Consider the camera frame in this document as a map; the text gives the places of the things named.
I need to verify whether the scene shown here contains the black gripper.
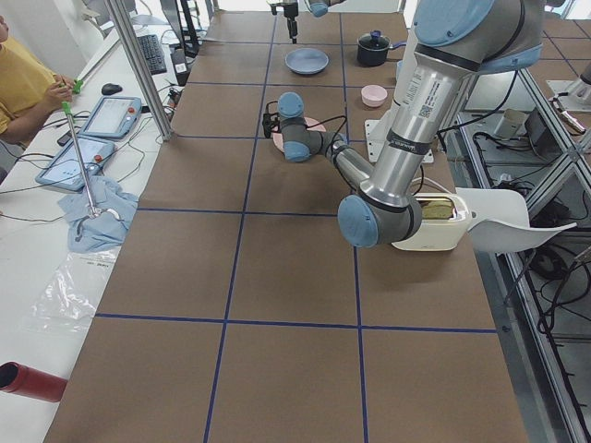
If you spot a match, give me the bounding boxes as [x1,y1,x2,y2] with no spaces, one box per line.
[261,102,280,138]
[270,0,298,43]

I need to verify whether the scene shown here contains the blue plate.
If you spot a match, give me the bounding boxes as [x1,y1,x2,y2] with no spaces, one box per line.
[284,48,330,76]

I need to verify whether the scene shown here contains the pink plate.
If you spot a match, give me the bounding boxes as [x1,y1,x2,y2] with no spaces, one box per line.
[271,116,326,153]

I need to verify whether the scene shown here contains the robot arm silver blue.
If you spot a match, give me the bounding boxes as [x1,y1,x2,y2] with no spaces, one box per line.
[267,0,342,43]
[262,1,546,247]

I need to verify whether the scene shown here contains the dark blue pot with lid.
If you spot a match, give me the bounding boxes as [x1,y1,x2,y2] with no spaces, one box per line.
[356,30,406,67]

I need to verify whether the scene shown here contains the pink bowl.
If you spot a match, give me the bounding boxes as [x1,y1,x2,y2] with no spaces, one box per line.
[361,84,388,108]

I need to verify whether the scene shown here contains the black keyboard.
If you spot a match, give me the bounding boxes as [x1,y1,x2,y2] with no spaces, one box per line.
[137,34,167,75]

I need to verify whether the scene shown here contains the upper teach pendant tablet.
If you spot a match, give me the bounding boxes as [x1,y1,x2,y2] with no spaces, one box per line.
[79,95,142,140]

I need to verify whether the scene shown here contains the teach pendant tablet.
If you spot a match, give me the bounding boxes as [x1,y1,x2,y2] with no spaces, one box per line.
[79,95,142,140]
[35,136,115,192]

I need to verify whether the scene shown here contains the black computer mouse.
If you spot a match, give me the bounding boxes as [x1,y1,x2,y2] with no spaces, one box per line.
[101,83,123,96]

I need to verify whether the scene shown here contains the blue cloth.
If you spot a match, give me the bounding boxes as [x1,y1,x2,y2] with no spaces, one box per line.
[58,176,139,253]

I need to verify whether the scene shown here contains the cream toaster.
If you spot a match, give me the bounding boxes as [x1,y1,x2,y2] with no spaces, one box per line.
[392,193,473,251]

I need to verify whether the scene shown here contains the lower teach pendant tablet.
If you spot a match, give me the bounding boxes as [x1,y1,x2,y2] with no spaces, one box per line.
[35,136,115,192]

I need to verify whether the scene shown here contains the person in yellow shirt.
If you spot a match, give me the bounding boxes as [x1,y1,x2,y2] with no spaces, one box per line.
[1,20,75,147]

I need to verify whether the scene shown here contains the clear plastic bag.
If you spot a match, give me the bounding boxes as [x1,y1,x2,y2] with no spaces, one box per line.
[22,247,120,335]

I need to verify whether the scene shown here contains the red cylinder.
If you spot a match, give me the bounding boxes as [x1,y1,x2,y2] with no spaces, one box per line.
[1,362,67,402]

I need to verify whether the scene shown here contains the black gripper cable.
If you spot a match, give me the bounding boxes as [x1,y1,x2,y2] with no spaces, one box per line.
[302,114,348,153]

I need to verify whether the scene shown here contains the aluminium frame post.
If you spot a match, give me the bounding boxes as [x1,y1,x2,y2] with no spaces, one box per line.
[104,0,173,141]

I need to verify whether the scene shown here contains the metal grabber stick green handle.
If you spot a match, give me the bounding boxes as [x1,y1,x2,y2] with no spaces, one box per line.
[61,101,103,219]

